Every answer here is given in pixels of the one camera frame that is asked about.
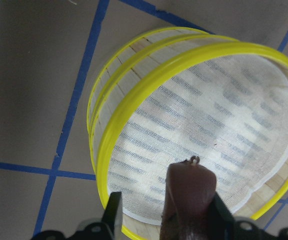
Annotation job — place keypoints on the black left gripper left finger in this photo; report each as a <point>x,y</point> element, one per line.
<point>113,215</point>

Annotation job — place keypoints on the yellow rimmed steamer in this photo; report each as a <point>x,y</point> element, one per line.
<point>162,100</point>

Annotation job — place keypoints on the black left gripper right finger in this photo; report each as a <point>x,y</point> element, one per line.
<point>220,221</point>

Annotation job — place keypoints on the brown bun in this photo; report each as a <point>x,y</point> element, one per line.
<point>189,191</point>

